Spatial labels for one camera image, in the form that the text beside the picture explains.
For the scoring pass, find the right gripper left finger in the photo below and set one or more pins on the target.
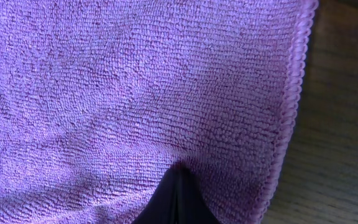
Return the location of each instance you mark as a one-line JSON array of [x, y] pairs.
[[162, 207]]

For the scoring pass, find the purple microfiber cloth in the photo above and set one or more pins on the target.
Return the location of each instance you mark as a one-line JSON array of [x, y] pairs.
[[98, 99]]

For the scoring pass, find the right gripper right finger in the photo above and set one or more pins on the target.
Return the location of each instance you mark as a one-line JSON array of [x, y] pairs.
[[191, 207]]

